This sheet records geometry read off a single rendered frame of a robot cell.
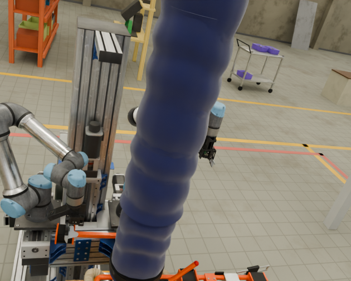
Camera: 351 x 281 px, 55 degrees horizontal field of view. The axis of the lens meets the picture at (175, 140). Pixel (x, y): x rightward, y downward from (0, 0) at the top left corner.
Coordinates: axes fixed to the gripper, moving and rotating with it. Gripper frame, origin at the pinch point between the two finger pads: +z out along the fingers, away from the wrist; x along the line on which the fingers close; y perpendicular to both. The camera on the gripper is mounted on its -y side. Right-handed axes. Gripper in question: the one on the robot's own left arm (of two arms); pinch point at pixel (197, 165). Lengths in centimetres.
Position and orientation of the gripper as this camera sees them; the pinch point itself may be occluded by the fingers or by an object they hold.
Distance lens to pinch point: 171.2
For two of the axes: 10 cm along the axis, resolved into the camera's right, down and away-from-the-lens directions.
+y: 2.5, 5.1, -8.2
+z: -2.2, 8.6, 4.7
